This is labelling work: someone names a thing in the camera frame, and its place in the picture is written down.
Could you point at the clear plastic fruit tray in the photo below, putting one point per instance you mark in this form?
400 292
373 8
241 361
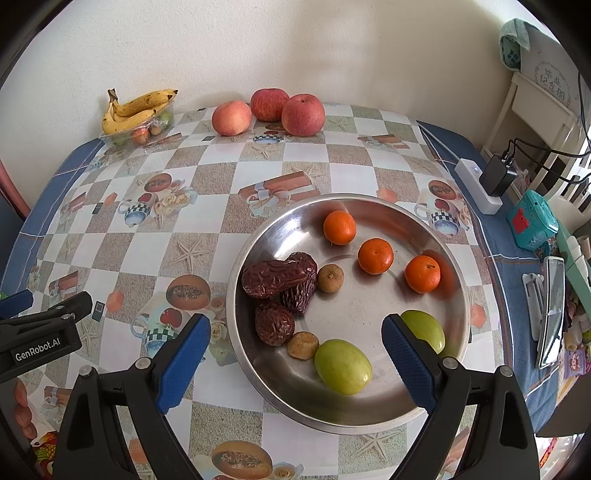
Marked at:
171 136

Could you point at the small green fruit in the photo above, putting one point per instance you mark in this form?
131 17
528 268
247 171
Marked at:
166 119

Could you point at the dark red chair back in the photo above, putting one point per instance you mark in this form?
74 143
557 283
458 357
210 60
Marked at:
9 184

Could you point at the pale pink apple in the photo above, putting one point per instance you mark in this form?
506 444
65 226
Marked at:
232 118

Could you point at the long wrinkled red date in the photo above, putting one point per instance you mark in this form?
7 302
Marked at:
270 279

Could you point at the round wrinkled red date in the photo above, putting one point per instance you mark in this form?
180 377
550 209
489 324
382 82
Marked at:
274 325

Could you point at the mint green case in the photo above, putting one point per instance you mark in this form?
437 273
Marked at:
575 254

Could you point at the red apple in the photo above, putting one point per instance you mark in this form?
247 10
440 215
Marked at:
268 104
303 115

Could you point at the silver metal clip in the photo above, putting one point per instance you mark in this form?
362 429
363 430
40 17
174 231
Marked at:
533 304

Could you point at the small orange fruit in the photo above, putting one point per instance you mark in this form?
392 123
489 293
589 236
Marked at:
141 135

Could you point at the teal cloth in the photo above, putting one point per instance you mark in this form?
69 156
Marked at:
512 46

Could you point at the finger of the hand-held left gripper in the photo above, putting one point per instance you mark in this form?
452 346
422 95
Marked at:
71 305
16 303

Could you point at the round metal bowl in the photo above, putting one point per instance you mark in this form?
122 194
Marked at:
360 314

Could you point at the white power strip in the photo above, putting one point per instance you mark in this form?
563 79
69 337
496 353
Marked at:
468 173

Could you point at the small brown longan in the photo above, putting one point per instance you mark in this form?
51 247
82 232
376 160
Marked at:
330 278
303 345

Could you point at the white wooden shelf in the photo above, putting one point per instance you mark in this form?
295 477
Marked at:
508 110

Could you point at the teal box with red patch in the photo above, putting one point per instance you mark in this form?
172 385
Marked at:
533 221

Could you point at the black power adapter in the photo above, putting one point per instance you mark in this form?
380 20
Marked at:
498 175

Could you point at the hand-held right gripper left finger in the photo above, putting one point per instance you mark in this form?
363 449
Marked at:
182 364

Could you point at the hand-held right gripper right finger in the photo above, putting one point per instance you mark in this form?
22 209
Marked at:
408 364

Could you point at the bunch of yellow bananas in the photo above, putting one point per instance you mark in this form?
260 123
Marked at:
138 104

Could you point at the small orange tangerine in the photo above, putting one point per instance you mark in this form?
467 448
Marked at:
422 273
339 227
375 256

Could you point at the green jujube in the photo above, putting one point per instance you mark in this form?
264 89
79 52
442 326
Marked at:
427 330
343 367

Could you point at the checkered printed tablecloth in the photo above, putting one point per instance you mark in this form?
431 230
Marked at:
300 157

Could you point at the grey printed cushion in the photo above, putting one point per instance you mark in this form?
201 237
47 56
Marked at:
549 60

